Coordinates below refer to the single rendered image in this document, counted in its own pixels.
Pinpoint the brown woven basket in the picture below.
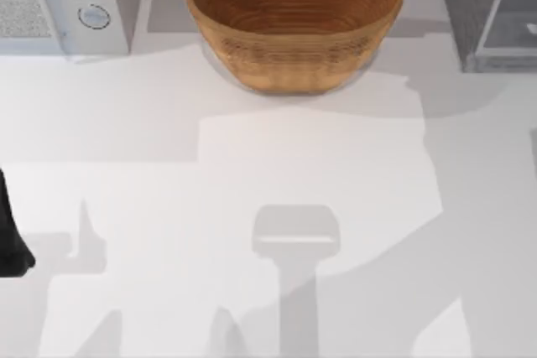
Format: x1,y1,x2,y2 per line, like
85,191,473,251
185,0,404,96

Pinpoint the pale microwave oven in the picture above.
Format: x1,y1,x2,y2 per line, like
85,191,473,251
0,0,149,57

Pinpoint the round microwave knob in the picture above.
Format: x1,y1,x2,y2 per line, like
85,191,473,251
77,3,112,30

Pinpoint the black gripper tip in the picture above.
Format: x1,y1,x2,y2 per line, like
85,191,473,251
0,168,36,278

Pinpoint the grey cabinet with dark inside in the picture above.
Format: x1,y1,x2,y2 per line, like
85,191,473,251
435,0,537,74

